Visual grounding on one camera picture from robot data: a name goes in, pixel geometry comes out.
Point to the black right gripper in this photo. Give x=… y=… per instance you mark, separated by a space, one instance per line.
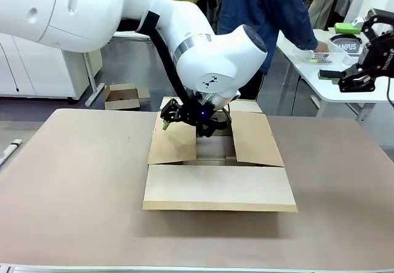
x=380 y=54

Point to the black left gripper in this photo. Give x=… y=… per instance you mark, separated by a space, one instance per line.
x=198 y=112

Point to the grey CAMPUS pouch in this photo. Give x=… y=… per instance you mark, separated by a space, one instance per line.
x=348 y=44

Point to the clear perforated plastic basket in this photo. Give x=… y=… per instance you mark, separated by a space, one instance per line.
x=324 y=56

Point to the large brown cardboard box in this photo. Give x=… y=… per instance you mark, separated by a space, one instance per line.
x=215 y=186

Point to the person's left forearm denim sleeve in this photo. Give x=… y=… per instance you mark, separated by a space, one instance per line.
x=303 y=37

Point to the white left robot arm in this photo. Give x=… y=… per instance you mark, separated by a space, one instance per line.
x=77 y=8

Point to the small open cardboard box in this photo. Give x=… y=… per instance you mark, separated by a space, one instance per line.
x=123 y=99

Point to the person's left hand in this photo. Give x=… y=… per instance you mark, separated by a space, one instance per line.
x=321 y=46

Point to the person in beige clothes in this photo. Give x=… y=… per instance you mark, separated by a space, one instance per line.
x=321 y=5

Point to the white rounded table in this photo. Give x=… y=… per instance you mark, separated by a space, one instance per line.
x=311 y=82

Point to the white desk with metal leg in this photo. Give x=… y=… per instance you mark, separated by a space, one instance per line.
x=92 y=79

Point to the person in denim shirt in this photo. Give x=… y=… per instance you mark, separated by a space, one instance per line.
x=261 y=8

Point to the white marker pen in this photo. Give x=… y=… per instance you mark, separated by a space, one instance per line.
x=10 y=148

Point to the aluminium table edge rail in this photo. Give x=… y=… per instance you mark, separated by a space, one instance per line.
x=197 y=270

